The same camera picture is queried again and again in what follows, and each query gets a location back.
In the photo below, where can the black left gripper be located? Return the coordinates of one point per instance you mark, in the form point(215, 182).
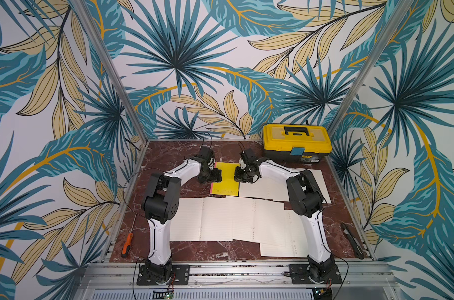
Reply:
point(217, 176)

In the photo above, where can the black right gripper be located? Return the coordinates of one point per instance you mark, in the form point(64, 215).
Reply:
point(242, 176)

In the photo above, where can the yellow notebook pink spine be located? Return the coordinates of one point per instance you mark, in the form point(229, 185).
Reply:
point(228, 186)

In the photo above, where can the green cover notebook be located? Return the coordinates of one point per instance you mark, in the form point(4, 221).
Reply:
point(202, 219)

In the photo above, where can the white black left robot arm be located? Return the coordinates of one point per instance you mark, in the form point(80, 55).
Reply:
point(161, 205)

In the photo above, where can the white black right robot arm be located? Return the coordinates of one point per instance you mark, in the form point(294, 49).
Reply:
point(306, 200)

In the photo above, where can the open lined notebook back right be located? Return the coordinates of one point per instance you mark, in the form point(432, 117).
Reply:
point(271, 189)

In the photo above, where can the open lined notebook front right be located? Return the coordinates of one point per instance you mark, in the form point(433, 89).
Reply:
point(297, 242)

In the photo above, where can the yellow black toolbox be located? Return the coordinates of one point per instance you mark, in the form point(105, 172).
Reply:
point(296, 143)

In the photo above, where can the black utility knife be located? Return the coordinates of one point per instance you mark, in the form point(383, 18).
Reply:
point(358, 251)

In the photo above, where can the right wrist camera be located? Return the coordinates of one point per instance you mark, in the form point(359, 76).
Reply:
point(247, 157)

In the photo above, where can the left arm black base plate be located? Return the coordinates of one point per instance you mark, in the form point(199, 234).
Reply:
point(179, 276)

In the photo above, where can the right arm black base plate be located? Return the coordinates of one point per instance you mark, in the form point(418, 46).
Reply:
point(298, 273)

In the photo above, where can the orange handled screwdriver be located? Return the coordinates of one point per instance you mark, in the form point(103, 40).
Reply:
point(127, 243)

